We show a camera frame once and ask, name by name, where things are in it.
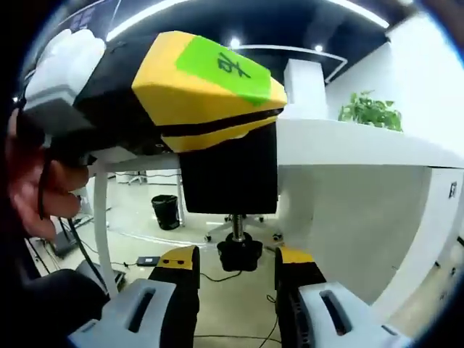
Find black power adapter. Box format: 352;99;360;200
136;255;162;268

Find white desk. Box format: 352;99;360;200
92;117;464;320

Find black clamp fixture with clip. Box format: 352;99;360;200
179;123;280;273

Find potted green plant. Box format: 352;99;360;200
338;90;404;133

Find person's left hand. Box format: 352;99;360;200
7;108;91;241

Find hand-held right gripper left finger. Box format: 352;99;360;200
68;245;201;348

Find long curved ceiling light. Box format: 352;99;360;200
107;0;199;43

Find black cable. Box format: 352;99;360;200
67;216;112;294

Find black trash bin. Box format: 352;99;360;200
151;194;181;231

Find dark curved hanging screen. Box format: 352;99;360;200
68;0;120;33

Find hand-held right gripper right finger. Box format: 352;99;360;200
274;247;410;348

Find grey swivel office chair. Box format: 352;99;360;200
204;213;283;242

